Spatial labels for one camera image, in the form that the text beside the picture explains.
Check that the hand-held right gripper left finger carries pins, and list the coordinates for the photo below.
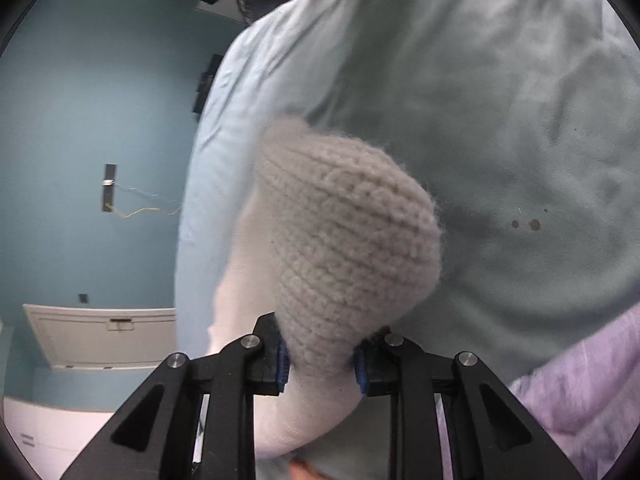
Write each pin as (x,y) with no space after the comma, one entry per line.
(265,360)

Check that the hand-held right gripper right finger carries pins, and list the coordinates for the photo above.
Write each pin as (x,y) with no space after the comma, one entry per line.
(375,365)

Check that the blue and cream knit sweater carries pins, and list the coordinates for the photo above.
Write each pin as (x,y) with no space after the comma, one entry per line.
(340,240)

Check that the cream panelled door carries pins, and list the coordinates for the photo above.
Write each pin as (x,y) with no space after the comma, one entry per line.
(75,340)

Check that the lavender fleece cloth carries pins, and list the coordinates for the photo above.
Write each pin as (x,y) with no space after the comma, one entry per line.
(590,390)

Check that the bed with teal sheet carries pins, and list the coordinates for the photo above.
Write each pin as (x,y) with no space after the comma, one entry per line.
(500,135)

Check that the dark flat box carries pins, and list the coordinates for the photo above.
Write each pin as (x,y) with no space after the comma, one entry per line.
(206,85)

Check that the dark wall light switch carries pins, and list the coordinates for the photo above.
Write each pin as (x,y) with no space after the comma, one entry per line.
(83,298)

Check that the black wall outlet panel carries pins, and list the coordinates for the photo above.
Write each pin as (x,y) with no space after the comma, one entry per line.
(109,195)

